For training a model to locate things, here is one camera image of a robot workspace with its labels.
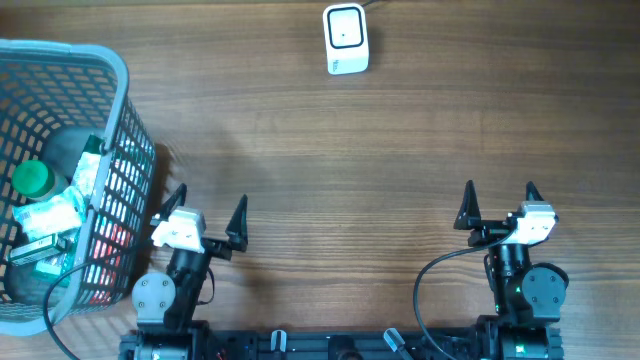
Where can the white barcode scanner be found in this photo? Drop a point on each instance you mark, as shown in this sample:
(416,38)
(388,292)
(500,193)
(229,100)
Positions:
(346,39)

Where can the small green white box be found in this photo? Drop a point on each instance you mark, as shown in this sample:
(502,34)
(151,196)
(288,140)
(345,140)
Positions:
(37,250)

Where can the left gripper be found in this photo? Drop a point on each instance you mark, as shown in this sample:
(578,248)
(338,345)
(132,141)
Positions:
(236,234)

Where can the green lid jar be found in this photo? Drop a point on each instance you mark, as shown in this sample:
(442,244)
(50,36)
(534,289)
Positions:
(38,181)

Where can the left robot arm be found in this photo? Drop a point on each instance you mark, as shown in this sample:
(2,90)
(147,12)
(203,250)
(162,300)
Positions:
(165,302)

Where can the light green wipes packet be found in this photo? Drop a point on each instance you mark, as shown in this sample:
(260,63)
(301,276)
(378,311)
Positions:
(59,214)

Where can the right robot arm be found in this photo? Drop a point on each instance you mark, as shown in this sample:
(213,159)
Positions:
(528,297)

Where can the red white packet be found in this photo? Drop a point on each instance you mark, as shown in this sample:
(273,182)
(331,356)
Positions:
(98,275)

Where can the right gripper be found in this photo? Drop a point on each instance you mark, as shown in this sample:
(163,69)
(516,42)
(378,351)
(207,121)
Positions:
(469,217)

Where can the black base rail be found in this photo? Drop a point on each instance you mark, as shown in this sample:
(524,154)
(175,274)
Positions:
(460,343)

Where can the long green white package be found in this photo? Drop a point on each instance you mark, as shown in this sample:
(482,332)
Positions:
(85,174)

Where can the grey plastic mesh basket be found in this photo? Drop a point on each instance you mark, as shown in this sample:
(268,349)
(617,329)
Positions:
(53,97)

